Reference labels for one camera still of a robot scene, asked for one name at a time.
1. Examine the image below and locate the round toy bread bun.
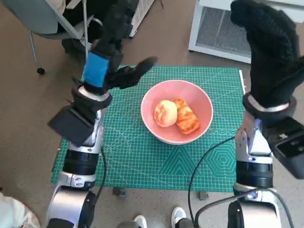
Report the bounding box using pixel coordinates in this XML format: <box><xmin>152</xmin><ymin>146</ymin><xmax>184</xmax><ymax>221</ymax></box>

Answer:
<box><xmin>154</xmin><ymin>99</ymin><xmax>178</xmax><ymax>128</ymax></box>

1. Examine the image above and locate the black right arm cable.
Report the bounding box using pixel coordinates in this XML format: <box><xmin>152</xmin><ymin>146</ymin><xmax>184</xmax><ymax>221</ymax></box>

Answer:
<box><xmin>187</xmin><ymin>136</ymin><xmax>236</xmax><ymax>221</ymax></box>
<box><xmin>268</xmin><ymin>189</ymin><xmax>295</xmax><ymax>228</ymax></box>
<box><xmin>194</xmin><ymin>190</ymin><xmax>259</xmax><ymax>228</ymax></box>

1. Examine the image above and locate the grey-green office chair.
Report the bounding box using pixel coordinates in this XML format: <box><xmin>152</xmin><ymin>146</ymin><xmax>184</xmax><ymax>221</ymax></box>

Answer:
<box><xmin>6</xmin><ymin>0</ymin><xmax>105</xmax><ymax>76</ymax></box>

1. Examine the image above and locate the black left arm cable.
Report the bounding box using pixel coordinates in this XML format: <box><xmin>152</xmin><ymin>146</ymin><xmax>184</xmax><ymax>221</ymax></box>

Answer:
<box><xmin>91</xmin><ymin>146</ymin><xmax>107</xmax><ymax>214</ymax></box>

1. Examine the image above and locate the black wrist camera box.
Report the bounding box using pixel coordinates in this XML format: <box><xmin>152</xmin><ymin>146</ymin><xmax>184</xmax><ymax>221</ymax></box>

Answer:
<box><xmin>47</xmin><ymin>99</ymin><xmax>96</xmax><ymax>147</ymax></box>
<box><xmin>262</xmin><ymin>116</ymin><xmax>304</xmax><ymax>180</ymax></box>

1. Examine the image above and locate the small white grille cabinet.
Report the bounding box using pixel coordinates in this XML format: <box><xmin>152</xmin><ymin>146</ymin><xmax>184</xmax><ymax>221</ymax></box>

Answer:
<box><xmin>129</xmin><ymin>0</ymin><xmax>155</xmax><ymax>38</ymax></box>

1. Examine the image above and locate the pink bowl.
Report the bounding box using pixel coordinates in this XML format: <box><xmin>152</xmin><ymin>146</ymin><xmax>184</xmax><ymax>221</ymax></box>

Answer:
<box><xmin>140</xmin><ymin>80</ymin><xmax>214</xmax><ymax>145</ymax></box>

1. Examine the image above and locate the green cutting mat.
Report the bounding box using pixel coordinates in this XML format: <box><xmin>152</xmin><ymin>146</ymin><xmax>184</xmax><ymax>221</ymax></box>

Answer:
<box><xmin>51</xmin><ymin>65</ymin><xmax>247</xmax><ymax>192</ymax></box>

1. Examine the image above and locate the seated person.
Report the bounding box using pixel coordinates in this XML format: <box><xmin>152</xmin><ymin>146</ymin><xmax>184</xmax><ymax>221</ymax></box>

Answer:
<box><xmin>57</xmin><ymin>0</ymin><xmax>112</xmax><ymax>55</ymax></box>

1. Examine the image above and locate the large white grille cabinet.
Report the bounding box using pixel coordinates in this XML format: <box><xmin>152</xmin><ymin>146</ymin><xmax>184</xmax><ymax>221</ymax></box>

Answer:
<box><xmin>188</xmin><ymin>0</ymin><xmax>304</xmax><ymax>64</ymax></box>

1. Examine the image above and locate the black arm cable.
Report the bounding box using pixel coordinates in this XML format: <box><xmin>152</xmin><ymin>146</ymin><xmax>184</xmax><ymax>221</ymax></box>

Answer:
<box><xmin>91</xmin><ymin>146</ymin><xmax>107</xmax><ymax>214</ymax></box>
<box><xmin>187</xmin><ymin>136</ymin><xmax>236</xmax><ymax>221</ymax></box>
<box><xmin>194</xmin><ymin>190</ymin><xmax>259</xmax><ymax>228</ymax></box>
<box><xmin>268</xmin><ymin>189</ymin><xmax>295</xmax><ymax>228</ymax></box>

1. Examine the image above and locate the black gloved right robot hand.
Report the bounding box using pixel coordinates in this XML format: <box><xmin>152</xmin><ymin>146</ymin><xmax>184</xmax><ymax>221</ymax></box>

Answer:
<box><xmin>230</xmin><ymin>0</ymin><xmax>304</xmax><ymax>109</ymax></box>

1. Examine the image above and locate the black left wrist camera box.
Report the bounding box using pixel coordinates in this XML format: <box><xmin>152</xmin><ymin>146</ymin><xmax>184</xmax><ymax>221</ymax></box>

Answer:
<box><xmin>47</xmin><ymin>99</ymin><xmax>96</xmax><ymax>147</ymax></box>

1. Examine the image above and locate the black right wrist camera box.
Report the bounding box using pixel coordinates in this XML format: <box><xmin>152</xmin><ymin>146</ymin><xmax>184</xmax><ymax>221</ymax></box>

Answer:
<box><xmin>262</xmin><ymin>116</ymin><xmax>304</xmax><ymax>180</ymax></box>

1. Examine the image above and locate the white crumpled cloth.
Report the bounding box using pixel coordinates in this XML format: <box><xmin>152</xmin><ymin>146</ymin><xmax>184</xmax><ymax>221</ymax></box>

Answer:
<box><xmin>0</xmin><ymin>192</ymin><xmax>41</xmax><ymax>228</ymax></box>

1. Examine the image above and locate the standing person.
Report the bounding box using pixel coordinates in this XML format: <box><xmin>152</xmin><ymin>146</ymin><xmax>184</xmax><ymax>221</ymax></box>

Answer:
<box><xmin>116</xmin><ymin>206</ymin><xmax>198</xmax><ymax>228</ymax></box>

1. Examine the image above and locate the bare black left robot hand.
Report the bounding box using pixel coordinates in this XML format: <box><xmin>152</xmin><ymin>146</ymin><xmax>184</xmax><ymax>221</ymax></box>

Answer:
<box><xmin>82</xmin><ymin>0</ymin><xmax>159</xmax><ymax>95</ymax></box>

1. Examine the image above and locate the long orange toy bread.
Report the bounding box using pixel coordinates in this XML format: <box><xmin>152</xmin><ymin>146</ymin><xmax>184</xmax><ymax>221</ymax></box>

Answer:
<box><xmin>172</xmin><ymin>98</ymin><xmax>200</xmax><ymax>135</ymax></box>

